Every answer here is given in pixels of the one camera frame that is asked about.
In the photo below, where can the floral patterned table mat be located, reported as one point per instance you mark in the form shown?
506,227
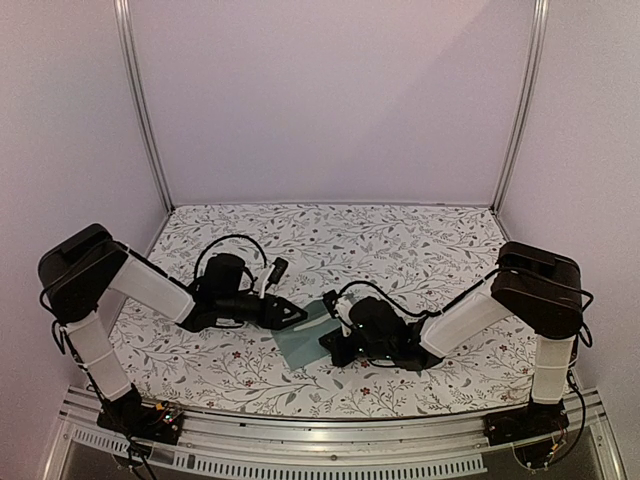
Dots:
422,257

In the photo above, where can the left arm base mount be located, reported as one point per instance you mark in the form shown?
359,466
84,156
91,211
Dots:
160,423

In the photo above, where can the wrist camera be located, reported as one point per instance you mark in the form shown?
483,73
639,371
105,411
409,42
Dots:
271,275
337,306

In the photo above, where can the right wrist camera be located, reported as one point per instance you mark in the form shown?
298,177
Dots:
337,306

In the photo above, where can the left aluminium frame post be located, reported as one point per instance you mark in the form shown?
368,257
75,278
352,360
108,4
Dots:
132,68

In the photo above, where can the teal blue envelope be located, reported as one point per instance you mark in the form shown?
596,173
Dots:
300,350

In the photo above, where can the aluminium frame post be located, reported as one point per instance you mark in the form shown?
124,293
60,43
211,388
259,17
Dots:
526,95
132,68

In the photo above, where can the front aluminium rail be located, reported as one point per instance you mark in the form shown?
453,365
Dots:
227,445

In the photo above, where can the beige letter paper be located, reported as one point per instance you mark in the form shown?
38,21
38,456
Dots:
312,327

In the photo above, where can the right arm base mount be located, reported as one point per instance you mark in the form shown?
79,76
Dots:
529,421

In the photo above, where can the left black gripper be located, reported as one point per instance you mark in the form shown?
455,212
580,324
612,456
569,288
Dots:
275,321

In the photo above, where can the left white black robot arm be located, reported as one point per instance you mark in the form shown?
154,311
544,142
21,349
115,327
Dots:
76,274

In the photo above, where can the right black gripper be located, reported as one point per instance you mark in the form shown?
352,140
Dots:
335,347

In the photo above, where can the right aluminium frame post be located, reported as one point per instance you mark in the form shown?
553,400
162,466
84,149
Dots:
526,95

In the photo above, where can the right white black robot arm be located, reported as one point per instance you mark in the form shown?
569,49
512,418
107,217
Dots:
538,287

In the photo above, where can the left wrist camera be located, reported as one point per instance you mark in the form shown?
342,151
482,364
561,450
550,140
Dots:
271,275

